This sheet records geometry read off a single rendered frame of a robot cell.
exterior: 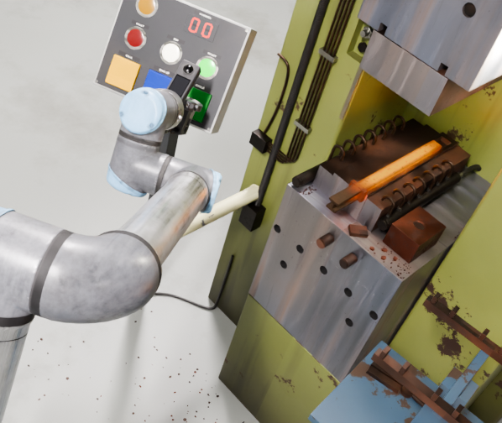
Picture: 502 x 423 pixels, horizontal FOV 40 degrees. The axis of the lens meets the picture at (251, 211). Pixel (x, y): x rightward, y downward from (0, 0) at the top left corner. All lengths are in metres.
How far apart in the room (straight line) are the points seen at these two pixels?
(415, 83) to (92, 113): 2.10
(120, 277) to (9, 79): 2.68
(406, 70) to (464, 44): 0.14
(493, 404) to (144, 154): 1.63
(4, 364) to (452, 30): 1.00
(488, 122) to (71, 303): 1.40
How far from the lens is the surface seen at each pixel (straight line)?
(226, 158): 3.22
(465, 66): 1.42
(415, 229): 1.66
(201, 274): 2.68
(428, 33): 1.45
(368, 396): 1.63
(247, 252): 2.30
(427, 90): 1.48
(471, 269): 1.76
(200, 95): 1.75
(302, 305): 1.89
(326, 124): 1.86
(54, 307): 0.88
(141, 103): 1.39
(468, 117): 2.02
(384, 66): 1.53
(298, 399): 2.13
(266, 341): 2.09
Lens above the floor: 2.01
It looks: 42 degrees down
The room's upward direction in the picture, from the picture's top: 18 degrees clockwise
